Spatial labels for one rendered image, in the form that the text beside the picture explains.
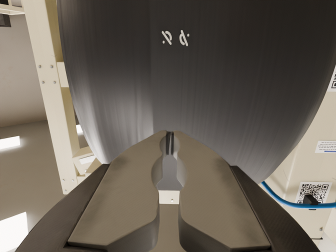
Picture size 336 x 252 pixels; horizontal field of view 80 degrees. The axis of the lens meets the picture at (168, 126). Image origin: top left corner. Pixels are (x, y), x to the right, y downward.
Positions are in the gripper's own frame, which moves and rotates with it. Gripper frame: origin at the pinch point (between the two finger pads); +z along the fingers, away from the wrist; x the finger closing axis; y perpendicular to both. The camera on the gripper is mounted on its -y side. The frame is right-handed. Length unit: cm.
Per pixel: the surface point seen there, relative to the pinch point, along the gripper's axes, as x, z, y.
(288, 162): 28.4, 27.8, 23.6
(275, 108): 10.5, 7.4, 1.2
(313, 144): 31.6, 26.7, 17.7
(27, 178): -288, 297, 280
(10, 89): -520, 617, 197
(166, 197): -1, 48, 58
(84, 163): -39, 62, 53
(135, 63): -3.2, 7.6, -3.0
